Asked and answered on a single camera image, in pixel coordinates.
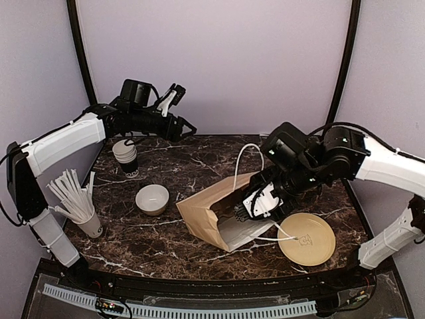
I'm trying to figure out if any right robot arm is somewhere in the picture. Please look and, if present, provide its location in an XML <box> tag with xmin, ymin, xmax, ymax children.
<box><xmin>261</xmin><ymin>122</ymin><xmax>424</xmax><ymax>288</ymax></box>

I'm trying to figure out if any cup of wrapped straws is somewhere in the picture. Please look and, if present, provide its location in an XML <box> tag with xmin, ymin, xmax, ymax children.
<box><xmin>46</xmin><ymin>169</ymin><xmax>103</xmax><ymax>239</ymax></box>

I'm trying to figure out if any yellow plate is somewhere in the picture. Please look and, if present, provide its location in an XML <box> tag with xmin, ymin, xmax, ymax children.
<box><xmin>278</xmin><ymin>213</ymin><xmax>336</xmax><ymax>266</ymax></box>

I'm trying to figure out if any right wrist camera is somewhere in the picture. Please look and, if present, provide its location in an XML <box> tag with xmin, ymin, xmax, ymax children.
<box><xmin>234</xmin><ymin>182</ymin><xmax>283</xmax><ymax>222</ymax></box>

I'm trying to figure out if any brown paper bag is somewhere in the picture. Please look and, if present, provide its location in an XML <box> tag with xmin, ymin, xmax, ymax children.
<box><xmin>175</xmin><ymin>143</ymin><xmax>299</xmax><ymax>253</ymax></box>

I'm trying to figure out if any black front rail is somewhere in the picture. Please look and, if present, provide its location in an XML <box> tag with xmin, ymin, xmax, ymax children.
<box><xmin>39</xmin><ymin>257</ymin><xmax>392</xmax><ymax>302</ymax></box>

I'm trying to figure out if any white cable duct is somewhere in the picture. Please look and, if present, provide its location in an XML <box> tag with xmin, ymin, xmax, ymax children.
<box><xmin>42</xmin><ymin>284</ymin><xmax>317</xmax><ymax>318</ymax></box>

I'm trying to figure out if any right black frame post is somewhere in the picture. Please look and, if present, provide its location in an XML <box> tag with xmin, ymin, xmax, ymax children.
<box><xmin>326</xmin><ymin>0</ymin><xmax>362</xmax><ymax>124</ymax></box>

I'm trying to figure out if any white ceramic bowl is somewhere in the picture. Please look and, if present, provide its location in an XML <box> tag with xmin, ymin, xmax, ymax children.
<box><xmin>135</xmin><ymin>184</ymin><xmax>169</xmax><ymax>216</ymax></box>

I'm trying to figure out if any stack of paper cups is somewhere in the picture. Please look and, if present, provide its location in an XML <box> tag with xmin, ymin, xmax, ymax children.
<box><xmin>112</xmin><ymin>140</ymin><xmax>139</xmax><ymax>178</ymax></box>

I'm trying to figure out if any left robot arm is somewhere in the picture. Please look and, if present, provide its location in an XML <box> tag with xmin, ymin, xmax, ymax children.
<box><xmin>1</xmin><ymin>79</ymin><xmax>197</xmax><ymax>290</ymax></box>

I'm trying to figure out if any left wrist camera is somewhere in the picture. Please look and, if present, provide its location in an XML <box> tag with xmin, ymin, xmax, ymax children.
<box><xmin>156</xmin><ymin>83</ymin><xmax>186</xmax><ymax>117</ymax></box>

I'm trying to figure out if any left black frame post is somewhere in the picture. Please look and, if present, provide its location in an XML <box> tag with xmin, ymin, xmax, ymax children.
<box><xmin>66</xmin><ymin>0</ymin><xmax>98</xmax><ymax>105</ymax></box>

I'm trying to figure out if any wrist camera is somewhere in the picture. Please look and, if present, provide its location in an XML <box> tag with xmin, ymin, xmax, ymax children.
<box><xmin>234</xmin><ymin>182</ymin><xmax>283</xmax><ymax>222</ymax></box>
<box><xmin>156</xmin><ymin>83</ymin><xmax>186</xmax><ymax>117</ymax></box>

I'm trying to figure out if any black frame post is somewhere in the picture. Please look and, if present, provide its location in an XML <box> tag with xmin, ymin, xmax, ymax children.
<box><xmin>66</xmin><ymin>0</ymin><xmax>98</xmax><ymax>105</ymax></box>
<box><xmin>326</xmin><ymin>0</ymin><xmax>362</xmax><ymax>124</ymax></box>

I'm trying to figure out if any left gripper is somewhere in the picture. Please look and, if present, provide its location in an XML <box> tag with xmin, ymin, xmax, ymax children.
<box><xmin>130</xmin><ymin>108</ymin><xmax>197</xmax><ymax>142</ymax></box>

